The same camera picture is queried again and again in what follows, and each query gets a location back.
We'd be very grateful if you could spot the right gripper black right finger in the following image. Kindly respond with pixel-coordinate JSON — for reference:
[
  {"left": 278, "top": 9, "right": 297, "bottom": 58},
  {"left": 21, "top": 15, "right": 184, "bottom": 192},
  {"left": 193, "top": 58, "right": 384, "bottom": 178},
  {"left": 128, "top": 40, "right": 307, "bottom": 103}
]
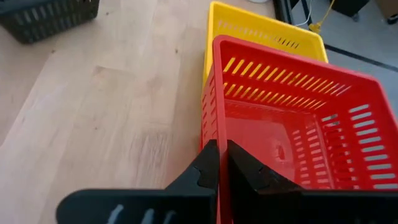
[{"left": 226, "top": 139, "right": 398, "bottom": 224}]

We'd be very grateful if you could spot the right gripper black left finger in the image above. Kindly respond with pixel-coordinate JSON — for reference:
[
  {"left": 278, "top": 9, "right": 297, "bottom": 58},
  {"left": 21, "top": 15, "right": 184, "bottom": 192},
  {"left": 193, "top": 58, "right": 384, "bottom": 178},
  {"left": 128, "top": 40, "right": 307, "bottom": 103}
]
[{"left": 55, "top": 139, "right": 220, "bottom": 224}]

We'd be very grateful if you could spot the yellow plastic slotted basket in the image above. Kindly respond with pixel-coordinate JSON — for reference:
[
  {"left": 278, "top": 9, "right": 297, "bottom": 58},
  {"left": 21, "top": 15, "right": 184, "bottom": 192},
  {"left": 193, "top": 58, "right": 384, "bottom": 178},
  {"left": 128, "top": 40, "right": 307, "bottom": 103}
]
[{"left": 201, "top": 1, "right": 329, "bottom": 91}]

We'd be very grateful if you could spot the cardboard box on floor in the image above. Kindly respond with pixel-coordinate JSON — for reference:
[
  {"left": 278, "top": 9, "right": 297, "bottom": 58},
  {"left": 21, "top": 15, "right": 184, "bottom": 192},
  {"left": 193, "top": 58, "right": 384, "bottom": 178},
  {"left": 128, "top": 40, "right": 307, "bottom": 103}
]
[{"left": 374, "top": 0, "right": 398, "bottom": 19}]

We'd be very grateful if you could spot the black wheeled floor box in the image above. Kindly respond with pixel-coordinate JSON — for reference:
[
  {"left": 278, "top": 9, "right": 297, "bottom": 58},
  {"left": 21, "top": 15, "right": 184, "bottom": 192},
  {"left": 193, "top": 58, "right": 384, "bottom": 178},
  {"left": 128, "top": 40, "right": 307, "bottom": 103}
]
[{"left": 329, "top": 0, "right": 371, "bottom": 22}]

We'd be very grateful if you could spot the white floor cable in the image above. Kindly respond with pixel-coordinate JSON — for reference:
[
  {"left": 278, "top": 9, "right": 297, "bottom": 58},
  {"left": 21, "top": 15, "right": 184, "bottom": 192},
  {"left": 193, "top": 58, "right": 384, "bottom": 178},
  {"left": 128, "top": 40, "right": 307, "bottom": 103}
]
[{"left": 295, "top": 0, "right": 312, "bottom": 27}]

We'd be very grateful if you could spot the red plastic slotted basket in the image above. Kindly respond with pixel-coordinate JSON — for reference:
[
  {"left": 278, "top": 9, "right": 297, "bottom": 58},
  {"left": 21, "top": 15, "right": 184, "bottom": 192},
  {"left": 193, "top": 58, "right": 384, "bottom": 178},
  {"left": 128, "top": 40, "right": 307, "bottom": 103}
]
[{"left": 198, "top": 34, "right": 398, "bottom": 224}]

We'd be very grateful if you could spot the yellow cable with plug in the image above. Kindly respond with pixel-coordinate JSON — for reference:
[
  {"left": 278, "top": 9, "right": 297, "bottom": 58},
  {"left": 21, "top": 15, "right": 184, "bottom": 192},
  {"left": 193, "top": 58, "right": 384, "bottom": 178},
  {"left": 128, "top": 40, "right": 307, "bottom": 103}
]
[{"left": 308, "top": 0, "right": 336, "bottom": 34}]

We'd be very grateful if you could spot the black floor tape strip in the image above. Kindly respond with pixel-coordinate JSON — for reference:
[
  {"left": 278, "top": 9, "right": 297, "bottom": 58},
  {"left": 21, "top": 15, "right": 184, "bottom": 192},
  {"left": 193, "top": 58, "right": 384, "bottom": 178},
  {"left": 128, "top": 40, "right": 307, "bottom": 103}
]
[{"left": 325, "top": 43, "right": 398, "bottom": 73}]

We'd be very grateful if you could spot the black plastic slotted basket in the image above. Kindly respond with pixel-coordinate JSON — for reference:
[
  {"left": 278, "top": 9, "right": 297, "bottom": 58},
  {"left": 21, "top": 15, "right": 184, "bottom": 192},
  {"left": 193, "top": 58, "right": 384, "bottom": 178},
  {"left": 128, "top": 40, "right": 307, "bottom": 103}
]
[{"left": 0, "top": 0, "right": 100, "bottom": 44}]

